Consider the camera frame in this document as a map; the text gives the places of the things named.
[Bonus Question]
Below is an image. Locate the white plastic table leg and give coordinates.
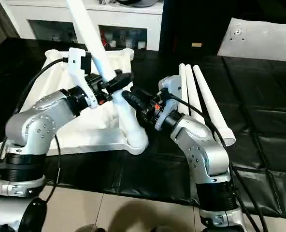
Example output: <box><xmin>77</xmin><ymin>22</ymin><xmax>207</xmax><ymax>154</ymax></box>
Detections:
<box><xmin>67</xmin><ymin>0</ymin><xmax>148</xmax><ymax>148</ymax></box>
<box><xmin>192</xmin><ymin>65</ymin><xmax>237</xmax><ymax>147</ymax></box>
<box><xmin>185</xmin><ymin>64</ymin><xmax>203</xmax><ymax>118</ymax></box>
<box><xmin>178</xmin><ymin>63</ymin><xmax>191</xmax><ymax>116</ymax></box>

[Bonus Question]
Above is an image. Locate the white plastic table top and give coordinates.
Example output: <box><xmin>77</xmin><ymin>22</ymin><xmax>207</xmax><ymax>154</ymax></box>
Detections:
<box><xmin>0</xmin><ymin>48</ymin><xmax>150</xmax><ymax>161</ymax></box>

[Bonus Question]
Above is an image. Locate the red item behind glass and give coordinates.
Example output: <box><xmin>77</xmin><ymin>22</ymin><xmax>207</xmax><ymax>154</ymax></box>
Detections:
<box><xmin>100</xmin><ymin>31</ymin><xmax>109</xmax><ymax>48</ymax></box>

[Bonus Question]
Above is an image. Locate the grey round object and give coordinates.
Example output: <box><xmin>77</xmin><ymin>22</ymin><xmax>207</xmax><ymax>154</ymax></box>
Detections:
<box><xmin>115</xmin><ymin>0</ymin><xmax>159</xmax><ymax>8</ymax></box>

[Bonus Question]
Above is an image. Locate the dark cabinet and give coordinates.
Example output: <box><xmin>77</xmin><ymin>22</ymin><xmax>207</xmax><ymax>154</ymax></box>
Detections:
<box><xmin>158</xmin><ymin>0</ymin><xmax>230</xmax><ymax>58</ymax></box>

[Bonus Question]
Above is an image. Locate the white glass-door cabinet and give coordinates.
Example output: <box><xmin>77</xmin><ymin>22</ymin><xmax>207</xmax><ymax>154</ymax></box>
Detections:
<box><xmin>2</xmin><ymin>0</ymin><xmax>163</xmax><ymax>51</ymax></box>

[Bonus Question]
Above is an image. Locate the black work mat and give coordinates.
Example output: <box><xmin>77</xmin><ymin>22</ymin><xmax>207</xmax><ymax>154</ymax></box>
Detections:
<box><xmin>0</xmin><ymin>36</ymin><xmax>286</xmax><ymax>213</ymax></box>

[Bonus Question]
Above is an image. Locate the white board with round fitting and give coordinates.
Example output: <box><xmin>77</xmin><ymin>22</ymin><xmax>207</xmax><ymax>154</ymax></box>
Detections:
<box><xmin>216</xmin><ymin>17</ymin><xmax>286</xmax><ymax>63</ymax></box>

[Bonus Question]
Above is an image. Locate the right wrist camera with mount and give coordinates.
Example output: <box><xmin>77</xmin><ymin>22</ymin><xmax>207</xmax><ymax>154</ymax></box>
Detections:
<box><xmin>158</xmin><ymin>74</ymin><xmax>183</xmax><ymax>131</ymax></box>

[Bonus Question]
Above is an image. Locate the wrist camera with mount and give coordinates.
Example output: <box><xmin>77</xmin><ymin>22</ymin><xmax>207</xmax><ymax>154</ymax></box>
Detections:
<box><xmin>65</xmin><ymin>47</ymin><xmax>98</xmax><ymax>109</ymax></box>
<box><xmin>158</xmin><ymin>74</ymin><xmax>183</xmax><ymax>131</ymax></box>

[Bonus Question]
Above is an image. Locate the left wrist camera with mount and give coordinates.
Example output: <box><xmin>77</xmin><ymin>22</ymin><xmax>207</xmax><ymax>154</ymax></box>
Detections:
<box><xmin>65</xmin><ymin>47</ymin><xmax>98</xmax><ymax>109</ymax></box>

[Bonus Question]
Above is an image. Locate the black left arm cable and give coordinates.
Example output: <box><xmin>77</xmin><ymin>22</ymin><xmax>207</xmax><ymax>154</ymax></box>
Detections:
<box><xmin>0</xmin><ymin>58</ymin><xmax>69</xmax><ymax>203</ymax></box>

